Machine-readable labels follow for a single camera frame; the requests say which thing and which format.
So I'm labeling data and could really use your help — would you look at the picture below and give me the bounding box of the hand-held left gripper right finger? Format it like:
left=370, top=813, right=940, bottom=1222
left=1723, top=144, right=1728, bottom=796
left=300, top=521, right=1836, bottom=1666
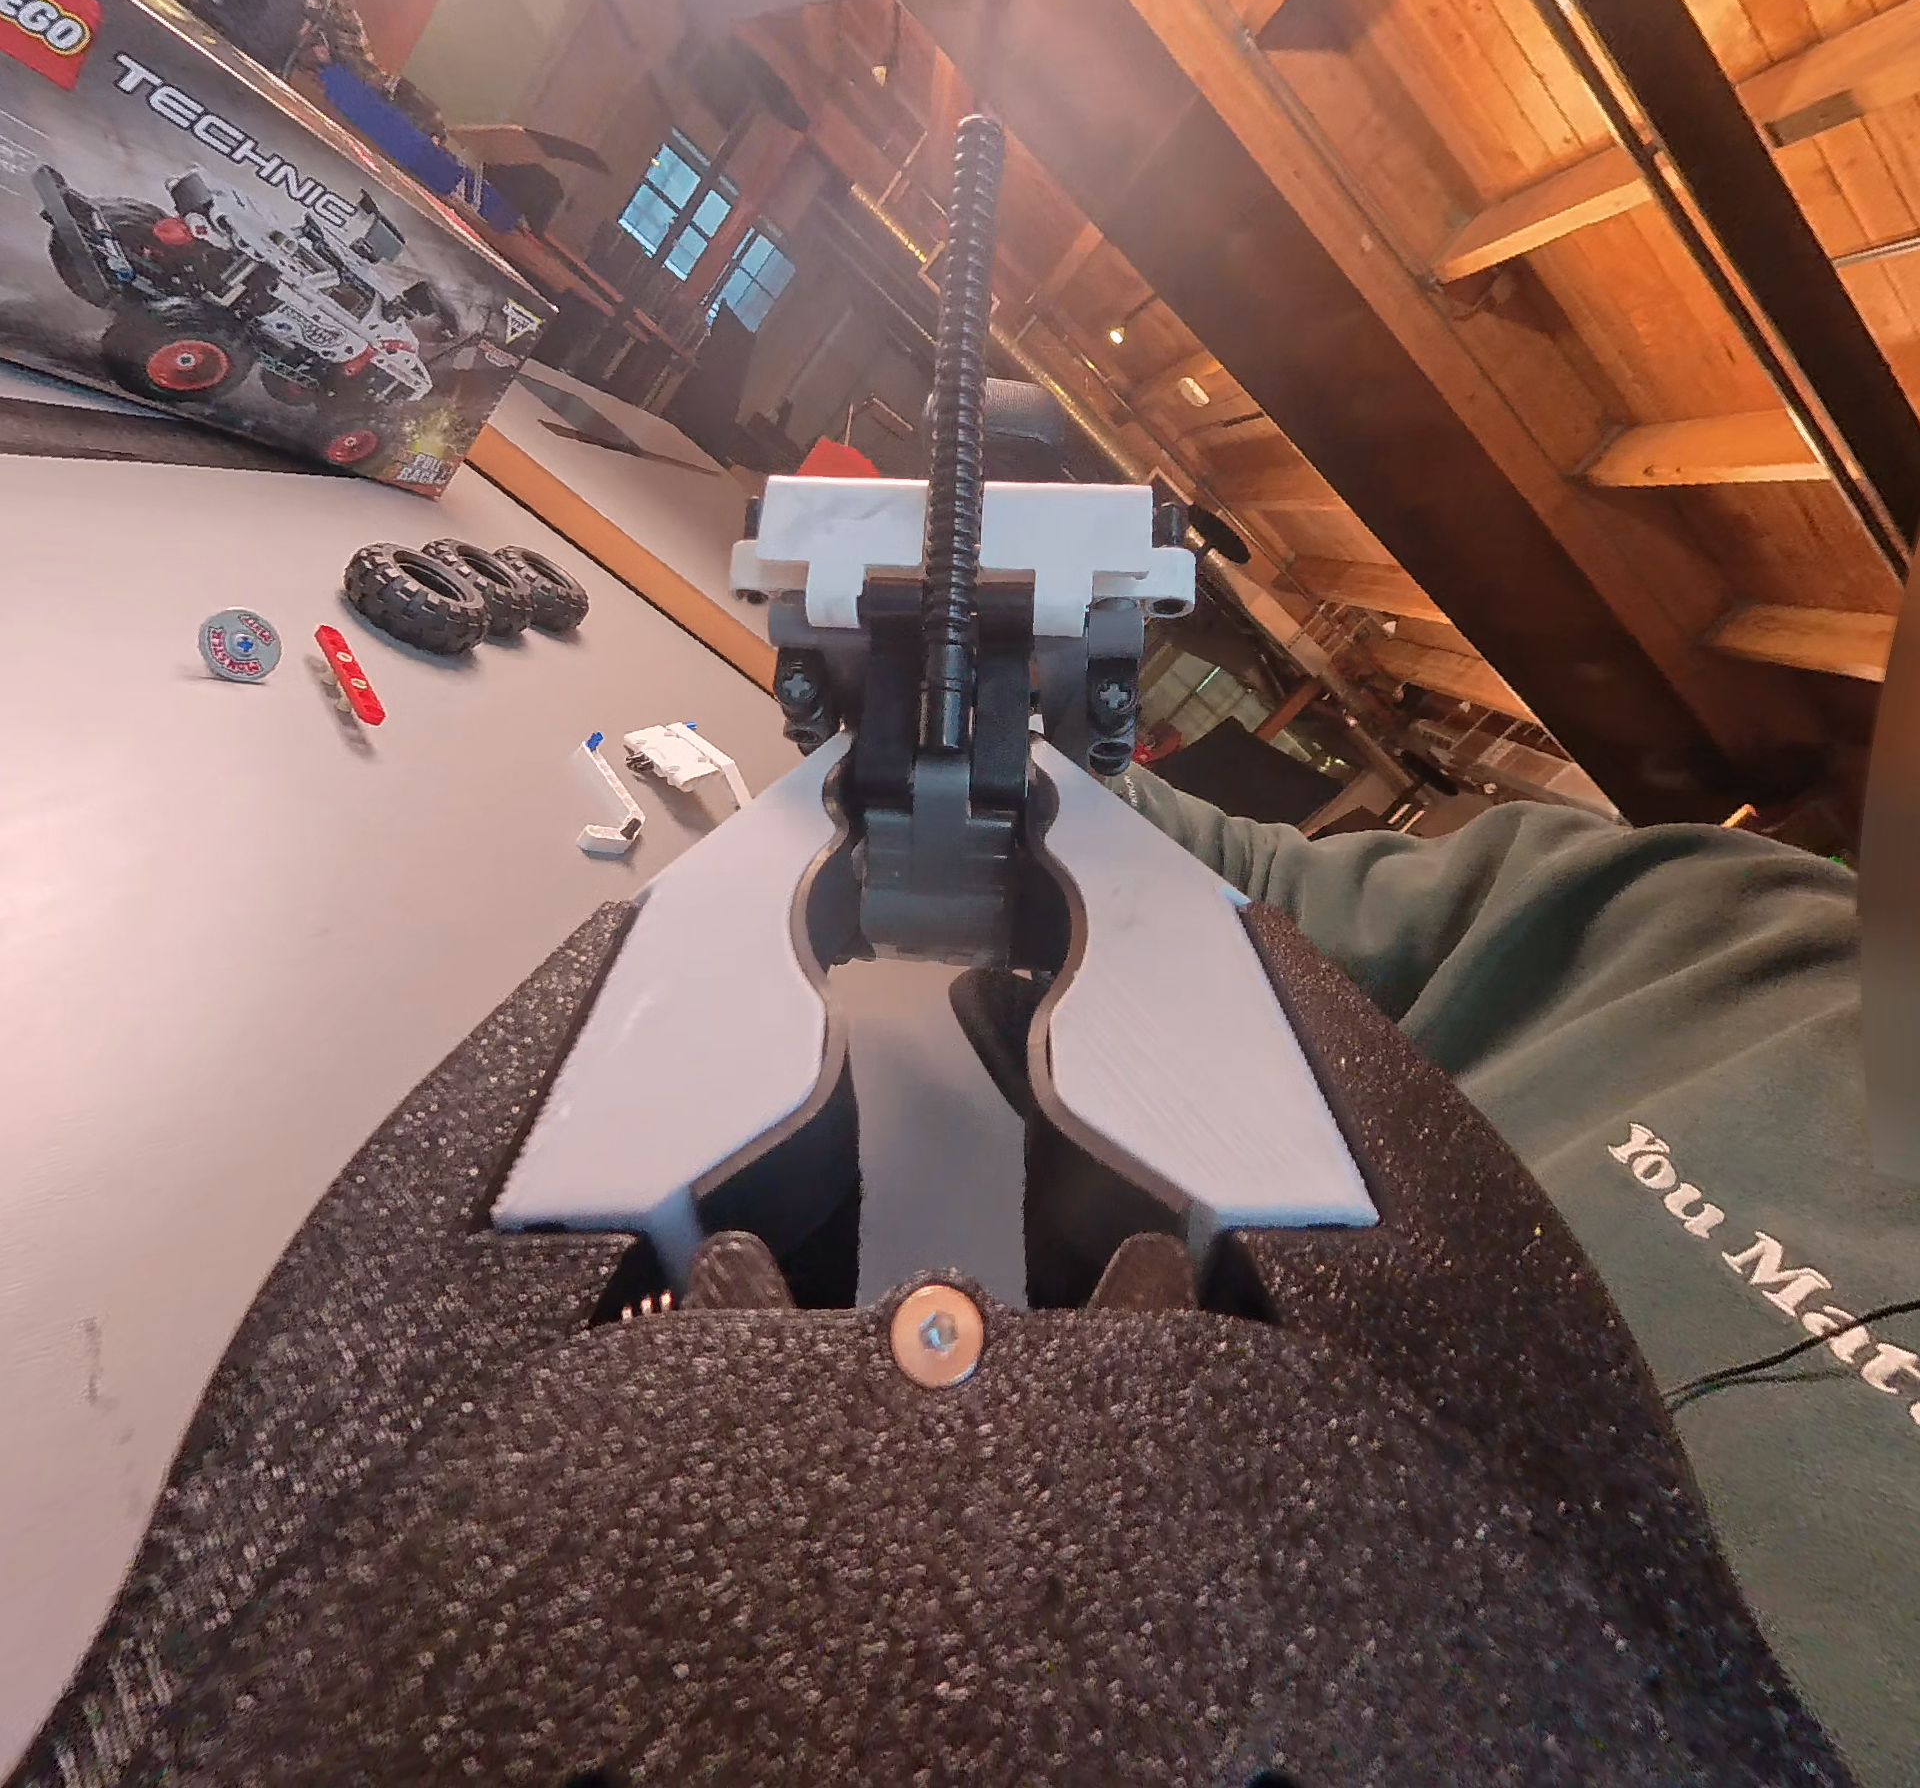
left=1024, top=739, right=1388, bottom=1250

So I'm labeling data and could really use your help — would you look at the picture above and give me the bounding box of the person's green sweatshirt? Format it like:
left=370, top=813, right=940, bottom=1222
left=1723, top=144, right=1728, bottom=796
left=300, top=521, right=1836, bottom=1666
left=1128, top=762, right=1920, bottom=1788

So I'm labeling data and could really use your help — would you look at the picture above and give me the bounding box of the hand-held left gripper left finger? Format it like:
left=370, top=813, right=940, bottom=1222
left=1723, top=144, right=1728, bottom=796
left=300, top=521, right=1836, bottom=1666
left=486, top=739, right=855, bottom=1250

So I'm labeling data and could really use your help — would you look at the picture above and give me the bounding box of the toy brick model car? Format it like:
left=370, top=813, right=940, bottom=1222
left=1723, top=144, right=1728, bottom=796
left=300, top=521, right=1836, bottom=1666
left=729, top=114, right=1200, bottom=967

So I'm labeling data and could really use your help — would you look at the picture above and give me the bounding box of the red brick beam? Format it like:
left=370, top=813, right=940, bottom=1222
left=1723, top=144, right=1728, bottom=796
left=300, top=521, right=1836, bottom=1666
left=310, top=621, right=389, bottom=737

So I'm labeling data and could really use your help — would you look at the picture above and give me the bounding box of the adjoining desk with wooden edge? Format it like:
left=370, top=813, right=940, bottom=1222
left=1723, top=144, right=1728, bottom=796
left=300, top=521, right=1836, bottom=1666
left=459, top=364, right=805, bottom=699

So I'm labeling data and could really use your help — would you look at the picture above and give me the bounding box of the round grey disc piece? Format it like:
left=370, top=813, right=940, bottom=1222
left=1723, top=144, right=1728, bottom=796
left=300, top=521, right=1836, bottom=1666
left=201, top=608, right=291, bottom=688

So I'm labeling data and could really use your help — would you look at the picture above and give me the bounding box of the black toy tyre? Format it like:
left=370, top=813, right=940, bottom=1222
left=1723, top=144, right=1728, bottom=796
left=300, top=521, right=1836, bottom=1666
left=426, top=536, right=547, bottom=647
left=499, top=544, right=595, bottom=639
left=341, top=541, right=488, bottom=659

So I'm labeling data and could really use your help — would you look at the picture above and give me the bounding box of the black toy set box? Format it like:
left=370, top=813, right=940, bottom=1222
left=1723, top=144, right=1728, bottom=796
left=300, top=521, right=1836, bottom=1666
left=0, top=0, right=567, bottom=503

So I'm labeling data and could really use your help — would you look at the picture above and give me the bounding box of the white grey brick part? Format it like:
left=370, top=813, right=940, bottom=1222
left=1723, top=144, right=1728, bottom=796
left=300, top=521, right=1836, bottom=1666
left=623, top=719, right=755, bottom=821

